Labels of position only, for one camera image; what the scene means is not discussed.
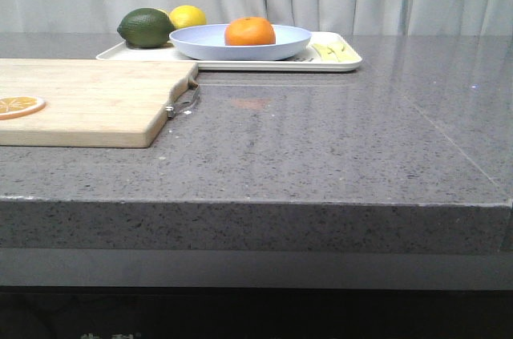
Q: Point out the orange fruit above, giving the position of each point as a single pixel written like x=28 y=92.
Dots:
x=249 y=31

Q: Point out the orange slice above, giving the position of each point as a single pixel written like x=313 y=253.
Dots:
x=19 y=106

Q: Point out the yellow plastic fork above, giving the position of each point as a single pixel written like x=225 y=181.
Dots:
x=338 y=49

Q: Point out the green lime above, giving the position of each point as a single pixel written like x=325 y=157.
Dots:
x=145 y=28

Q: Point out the front yellow lemon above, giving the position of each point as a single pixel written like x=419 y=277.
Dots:
x=186 y=15

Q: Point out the wooden cutting board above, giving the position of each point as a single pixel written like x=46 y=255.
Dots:
x=92 y=103

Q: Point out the yellow plastic knife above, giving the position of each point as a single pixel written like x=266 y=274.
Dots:
x=325 y=53

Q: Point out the cream serving tray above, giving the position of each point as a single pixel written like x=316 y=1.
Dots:
x=306 y=60

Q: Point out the metal board handle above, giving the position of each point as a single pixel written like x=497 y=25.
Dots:
x=181 y=97

